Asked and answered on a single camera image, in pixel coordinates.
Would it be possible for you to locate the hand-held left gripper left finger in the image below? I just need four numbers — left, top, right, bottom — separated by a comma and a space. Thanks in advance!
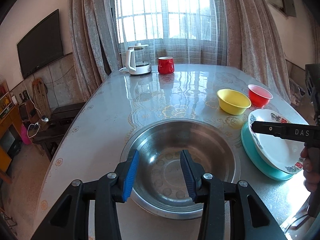
31, 149, 140, 240

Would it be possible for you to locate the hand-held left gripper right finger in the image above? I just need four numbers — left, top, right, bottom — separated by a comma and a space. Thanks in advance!
180, 149, 288, 240

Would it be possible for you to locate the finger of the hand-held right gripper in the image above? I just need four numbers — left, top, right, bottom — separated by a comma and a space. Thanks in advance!
251, 121, 282, 137

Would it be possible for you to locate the white dragon print plate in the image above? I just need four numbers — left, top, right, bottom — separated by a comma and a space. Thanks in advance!
247, 109, 309, 174

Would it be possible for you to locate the red plastic bowl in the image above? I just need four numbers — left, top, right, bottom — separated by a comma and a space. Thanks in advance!
247, 84, 273, 107

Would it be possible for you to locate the teal plastic plate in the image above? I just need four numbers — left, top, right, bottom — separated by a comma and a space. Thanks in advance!
240, 121, 298, 182

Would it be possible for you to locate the yellow plastic bowl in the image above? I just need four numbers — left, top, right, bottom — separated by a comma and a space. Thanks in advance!
217, 89, 252, 115

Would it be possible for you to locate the stainless steel bowl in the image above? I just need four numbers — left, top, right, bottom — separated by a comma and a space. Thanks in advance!
119, 120, 241, 218

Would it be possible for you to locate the person's right hand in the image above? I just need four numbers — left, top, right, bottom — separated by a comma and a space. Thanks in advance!
301, 146, 320, 193

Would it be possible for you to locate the crumpled plastic bag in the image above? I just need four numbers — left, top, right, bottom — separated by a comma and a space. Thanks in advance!
290, 80, 307, 105

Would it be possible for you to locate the lace patterned table mat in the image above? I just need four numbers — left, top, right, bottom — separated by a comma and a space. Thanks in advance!
127, 72, 295, 140

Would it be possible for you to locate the dark low bench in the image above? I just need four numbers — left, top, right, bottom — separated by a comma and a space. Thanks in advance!
32, 102, 87, 160

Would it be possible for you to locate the beige velvet curtain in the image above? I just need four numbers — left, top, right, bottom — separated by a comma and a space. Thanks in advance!
67, 0, 123, 103
220, 0, 292, 103

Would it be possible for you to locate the white sheer curtain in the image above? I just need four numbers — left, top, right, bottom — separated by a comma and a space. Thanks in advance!
115, 0, 228, 67

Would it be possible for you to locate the white electric glass kettle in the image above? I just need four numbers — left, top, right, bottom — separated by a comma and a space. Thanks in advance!
119, 44, 153, 76

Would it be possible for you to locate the red mug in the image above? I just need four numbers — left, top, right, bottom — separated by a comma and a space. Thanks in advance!
157, 57, 175, 75

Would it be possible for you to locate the pink plastic container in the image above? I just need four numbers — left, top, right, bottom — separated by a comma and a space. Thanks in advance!
20, 124, 32, 145

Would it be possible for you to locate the wooden cabinet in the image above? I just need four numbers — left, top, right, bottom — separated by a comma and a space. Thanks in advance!
0, 104, 24, 173

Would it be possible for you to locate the wooden shelf with ornaments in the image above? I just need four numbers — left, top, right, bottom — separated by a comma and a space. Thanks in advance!
0, 80, 15, 118

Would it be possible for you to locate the barred window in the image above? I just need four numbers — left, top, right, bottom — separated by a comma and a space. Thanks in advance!
115, 0, 210, 43

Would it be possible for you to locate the white charger cable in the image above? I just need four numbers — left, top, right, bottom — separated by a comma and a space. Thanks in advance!
27, 116, 49, 139

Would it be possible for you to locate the black wall television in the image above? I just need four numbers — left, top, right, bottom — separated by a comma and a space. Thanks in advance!
17, 9, 64, 79

